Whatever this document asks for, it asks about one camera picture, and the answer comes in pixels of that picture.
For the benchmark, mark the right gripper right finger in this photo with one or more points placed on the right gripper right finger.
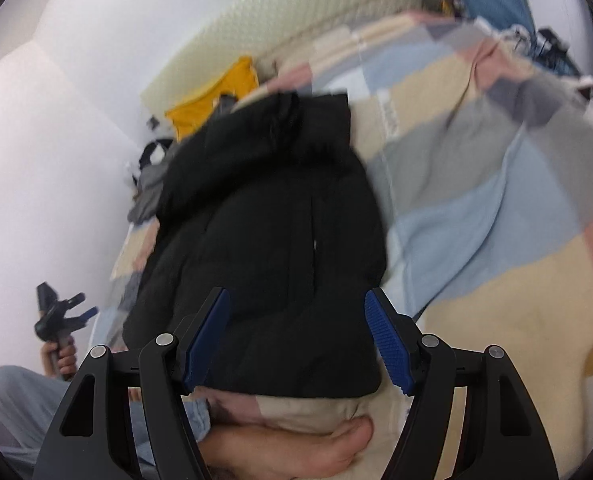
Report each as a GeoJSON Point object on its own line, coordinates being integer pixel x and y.
{"type": "Point", "coordinates": [502, 436]}

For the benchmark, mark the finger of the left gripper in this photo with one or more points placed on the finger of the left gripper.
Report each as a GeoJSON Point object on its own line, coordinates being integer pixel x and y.
{"type": "Point", "coordinates": [76, 300]}
{"type": "Point", "coordinates": [87, 315]}

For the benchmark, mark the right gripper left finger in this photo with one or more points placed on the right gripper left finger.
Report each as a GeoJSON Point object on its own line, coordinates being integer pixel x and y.
{"type": "Point", "coordinates": [91, 435]}

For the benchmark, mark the black puffer jacket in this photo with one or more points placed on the black puffer jacket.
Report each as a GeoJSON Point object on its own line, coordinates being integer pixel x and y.
{"type": "Point", "coordinates": [271, 203]}

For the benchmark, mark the person left hand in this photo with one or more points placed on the person left hand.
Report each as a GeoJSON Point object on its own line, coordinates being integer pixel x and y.
{"type": "Point", "coordinates": [59, 358]}

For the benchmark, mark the blue jeans leg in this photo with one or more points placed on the blue jeans leg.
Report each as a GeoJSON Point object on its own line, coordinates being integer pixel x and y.
{"type": "Point", "coordinates": [28, 402]}

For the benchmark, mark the grey fleece garment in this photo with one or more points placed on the grey fleece garment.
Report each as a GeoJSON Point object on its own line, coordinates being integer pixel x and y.
{"type": "Point", "coordinates": [149, 190]}

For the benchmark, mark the bare foot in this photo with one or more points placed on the bare foot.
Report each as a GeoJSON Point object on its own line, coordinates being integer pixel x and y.
{"type": "Point", "coordinates": [257, 452]}

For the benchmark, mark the checkered patchwork duvet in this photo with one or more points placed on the checkered patchwork duvet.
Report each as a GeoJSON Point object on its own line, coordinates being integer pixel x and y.
{"type": "Point", "coordinates": [482, 166]}

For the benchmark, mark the yellow pillow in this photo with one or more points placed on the yellow pillow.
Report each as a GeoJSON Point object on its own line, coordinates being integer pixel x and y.
{"type": "Point", "coordinates": [194, 110]}

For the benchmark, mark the cream quilted headboard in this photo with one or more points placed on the cream quilted headboard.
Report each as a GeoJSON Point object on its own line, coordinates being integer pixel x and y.
{"type": "Point", "coordinates": [263, 29]}

